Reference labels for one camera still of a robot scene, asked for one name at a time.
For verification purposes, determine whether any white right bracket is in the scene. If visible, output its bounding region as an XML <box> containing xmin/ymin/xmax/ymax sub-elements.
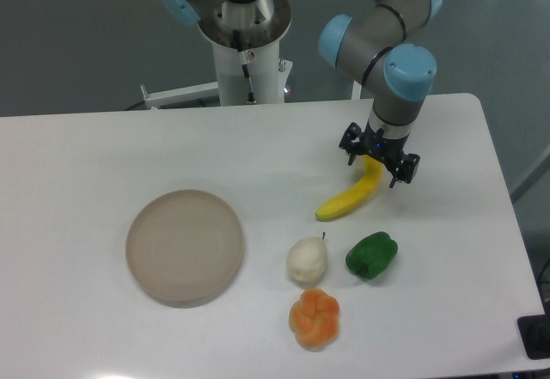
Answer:
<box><xmin>350</xmin><ymin>81</ymin><xmax>363</xmax><ymax>101</ymax></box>

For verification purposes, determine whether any black device at edge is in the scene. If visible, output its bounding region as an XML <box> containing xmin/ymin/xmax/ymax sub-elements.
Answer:
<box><xmin>517</xmin><ymin>315</ymin><xmax>549</xmax><ymax>360</ymax></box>

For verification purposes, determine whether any orange peeled mandarin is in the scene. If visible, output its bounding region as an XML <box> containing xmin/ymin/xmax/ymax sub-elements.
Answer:
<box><xmin>289</xmin><ymin>288</ymin><xmax>339</xmax><ymax>349</ymax></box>

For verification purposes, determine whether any yellow banana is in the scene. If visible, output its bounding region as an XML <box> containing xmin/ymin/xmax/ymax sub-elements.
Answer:
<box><xmin>315</xmin><ymin>156</ymin><xmax>383</xmax><ymax>222</ymax></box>

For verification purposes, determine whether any white pear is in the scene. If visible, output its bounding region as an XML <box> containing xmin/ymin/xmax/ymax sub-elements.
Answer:
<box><xmin>286</xmin><ymin>236</ymin><xmax>328</xmax><ymax>284</ymax></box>

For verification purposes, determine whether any black cable on pedestal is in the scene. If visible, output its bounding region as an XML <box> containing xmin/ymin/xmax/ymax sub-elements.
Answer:
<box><xmin>231</xmin><ymin>29</ymin><xmax>258</xmax><ymax>106</ymax></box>

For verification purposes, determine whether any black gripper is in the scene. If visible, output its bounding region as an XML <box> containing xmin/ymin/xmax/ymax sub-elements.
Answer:
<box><xmin>339</xmin><ymin>114</ymin><xmax>419</xmax><ymax>188</ymax></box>

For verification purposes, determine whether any white bracket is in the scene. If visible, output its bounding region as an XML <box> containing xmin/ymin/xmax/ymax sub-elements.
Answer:
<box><xmin>350</xmin><ymin>81</ymin><xmax>363</xmax><ymax>101</ymax></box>
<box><xmin>140</xmin><ymin>82</ymin><xmax>218</xmax><ymax>108</ymax></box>

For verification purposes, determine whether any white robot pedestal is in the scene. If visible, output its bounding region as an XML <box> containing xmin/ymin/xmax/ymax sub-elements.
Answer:
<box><xmin>199</xmin><ymin>0</ymin><xmax>293</xmax><ymax>106</ymax></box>

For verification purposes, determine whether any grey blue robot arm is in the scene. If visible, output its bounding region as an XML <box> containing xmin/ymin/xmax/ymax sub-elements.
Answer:
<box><xmin>161</xmin><ymin>0</ymin><xmax>442</xmax><ymax>183</ymax></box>

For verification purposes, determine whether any beige round plate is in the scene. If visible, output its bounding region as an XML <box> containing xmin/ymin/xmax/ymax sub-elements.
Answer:
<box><xmin>125</xmin><ymin>190</ymin><xmax>245</xmax><ymax>308</ymax></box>

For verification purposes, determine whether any white left bracket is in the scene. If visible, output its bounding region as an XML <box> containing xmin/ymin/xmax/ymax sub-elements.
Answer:
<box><xmin>140</xmin><ymin>82</ymin><xmax>218</xmax><ymax>108</ymax></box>

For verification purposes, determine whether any green bell pepper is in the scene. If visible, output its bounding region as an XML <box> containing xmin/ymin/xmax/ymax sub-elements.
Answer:
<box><xmin>345</xmin><ymin>231</ymin><xmax>398</xmax><ymax>280</ymax></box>

